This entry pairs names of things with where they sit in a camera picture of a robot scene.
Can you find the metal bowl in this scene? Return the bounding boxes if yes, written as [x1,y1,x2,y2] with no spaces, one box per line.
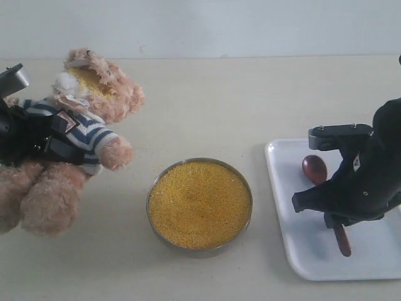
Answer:
[145,157,253,259]

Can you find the dark red wooden spoon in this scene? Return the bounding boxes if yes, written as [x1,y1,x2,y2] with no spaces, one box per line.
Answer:
[301,155,352,257]

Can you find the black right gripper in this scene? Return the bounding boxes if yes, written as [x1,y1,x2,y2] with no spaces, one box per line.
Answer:
[292,149,400,229]

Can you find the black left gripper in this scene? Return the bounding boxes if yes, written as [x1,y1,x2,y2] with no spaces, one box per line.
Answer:
[1,100,85,166]

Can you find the yellow millet grains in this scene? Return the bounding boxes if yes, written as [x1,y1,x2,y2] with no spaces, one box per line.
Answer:
[148,159,252,250]

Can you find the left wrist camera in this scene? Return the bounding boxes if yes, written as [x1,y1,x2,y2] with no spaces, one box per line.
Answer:
[0,63,30,98]

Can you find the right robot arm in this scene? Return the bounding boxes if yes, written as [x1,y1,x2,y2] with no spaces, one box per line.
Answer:
[291,98,400,228]

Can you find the teddy bear striped sweater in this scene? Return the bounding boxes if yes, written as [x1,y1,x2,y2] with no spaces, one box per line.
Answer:
[0,46,147,238]

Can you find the white rectangular tray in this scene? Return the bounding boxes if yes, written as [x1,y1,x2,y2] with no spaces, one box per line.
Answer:
[265,138,400,281]

